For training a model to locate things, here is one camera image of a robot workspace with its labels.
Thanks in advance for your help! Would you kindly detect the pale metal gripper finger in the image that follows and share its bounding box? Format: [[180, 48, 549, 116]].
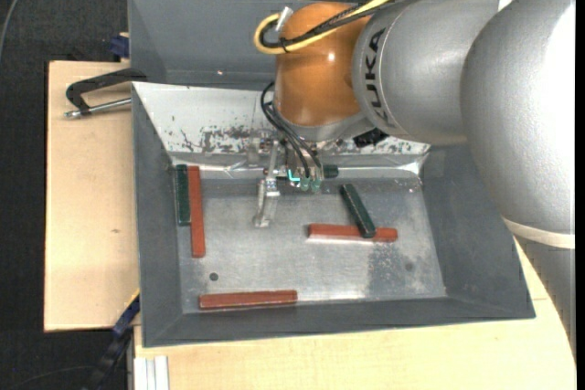
[[252, 178, 269, 228], [261, 188, 282, 228]]

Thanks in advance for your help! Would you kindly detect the grey metal bin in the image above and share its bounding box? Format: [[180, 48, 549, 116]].
[[126, 0, 537, 348]]

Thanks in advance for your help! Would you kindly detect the red-brown flat block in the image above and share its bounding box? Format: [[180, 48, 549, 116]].
[[187, 165, 207, 258], [197, 289, 299, 311], [306, 223, 399, 244]]

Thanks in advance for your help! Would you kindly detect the dark green flat block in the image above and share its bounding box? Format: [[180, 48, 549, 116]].
[[175, 163, 192, 227], [339, 183, 378, 239]]

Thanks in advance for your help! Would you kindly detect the pale wood flat board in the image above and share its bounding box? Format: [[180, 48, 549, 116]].
[[43, 59, 141, 332]]

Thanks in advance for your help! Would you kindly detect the black cylinder on white bracket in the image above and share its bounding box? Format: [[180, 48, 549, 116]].
[[353, 127, 388, 149]]

